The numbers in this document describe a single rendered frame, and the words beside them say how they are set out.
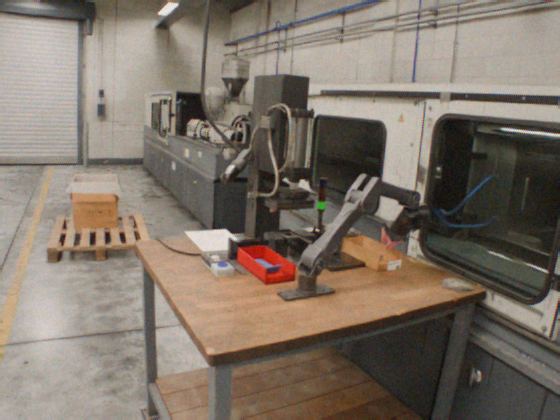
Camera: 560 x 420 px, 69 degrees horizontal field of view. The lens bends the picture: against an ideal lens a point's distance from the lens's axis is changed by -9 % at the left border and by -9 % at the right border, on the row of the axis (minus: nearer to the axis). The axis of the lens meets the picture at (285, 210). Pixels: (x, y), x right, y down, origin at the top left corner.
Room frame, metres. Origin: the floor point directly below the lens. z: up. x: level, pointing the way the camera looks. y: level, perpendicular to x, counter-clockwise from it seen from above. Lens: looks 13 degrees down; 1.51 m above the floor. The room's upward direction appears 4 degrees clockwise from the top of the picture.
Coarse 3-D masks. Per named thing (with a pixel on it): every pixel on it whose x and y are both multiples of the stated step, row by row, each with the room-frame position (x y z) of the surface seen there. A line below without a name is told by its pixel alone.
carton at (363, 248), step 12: (348, 240) 1.85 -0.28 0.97; (360, 240) 1.93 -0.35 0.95; (372, 240) 1.88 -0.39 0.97; (348, 252) 1.84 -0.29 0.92; (360, 252) 1.77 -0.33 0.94; (372, 252) 1.71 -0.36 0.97; (384, 252) 1.81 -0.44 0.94; (396, 252) 1.75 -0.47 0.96; (372, 264) 1.70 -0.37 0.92; (384, 264) 1.68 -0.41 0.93; (396, 264) 1.72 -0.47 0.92
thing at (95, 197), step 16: (80, 176) 4.81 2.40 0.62; (96, 176) 4.89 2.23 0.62; (112, 176) 4.95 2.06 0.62; (80, 192) 4.30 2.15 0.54; (96, 192) 4.37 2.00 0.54; (112, 192) 4.43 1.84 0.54; (80, 208) 4.34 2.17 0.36; (96, 208) 4.40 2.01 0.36; (112, 208) 4.47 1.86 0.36; (80, 224) 4.34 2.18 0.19; (96, 224) 4.40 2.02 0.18; (112, 224) 4.47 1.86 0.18
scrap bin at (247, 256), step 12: (240, 252) 1.64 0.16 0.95; (252, 252) 1.70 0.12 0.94; (264, 252) 1.72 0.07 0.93; (240, 264) 1.64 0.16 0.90; (252, 264) 1.55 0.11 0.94; (276, 264) 1.63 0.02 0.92; (288, 264) 1.55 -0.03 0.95; (264, 276) 1.46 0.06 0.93; (276, 276) 1.47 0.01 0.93; (288, 276) 1.50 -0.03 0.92
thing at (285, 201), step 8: (264, 184) 1.98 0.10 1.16; (272, 184) 1.91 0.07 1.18; (280, 184) 1.98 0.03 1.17; (288, 184) 1.93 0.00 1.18; (296, 184) 1.82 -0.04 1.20; (280, 192) 1.85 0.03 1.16; (288, 192) 1.79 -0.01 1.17; (296, 192) 1.77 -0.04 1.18; (304, 192) 1.79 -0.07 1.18; (272, 200) 1.77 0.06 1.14; (280, 200) 1.77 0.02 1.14; (288, 200) 1.78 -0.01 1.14; (296, 200) 1.79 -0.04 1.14; (304, 200) 1.81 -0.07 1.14; (312, 200) 1.82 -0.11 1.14; (272, 208) 1.76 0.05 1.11; (280, 208) 1.75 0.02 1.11; (288, 208) 1.77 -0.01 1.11; (296, 208) 1.79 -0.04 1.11; (304, 208) 1.81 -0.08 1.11; (312, 208) 1.82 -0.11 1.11
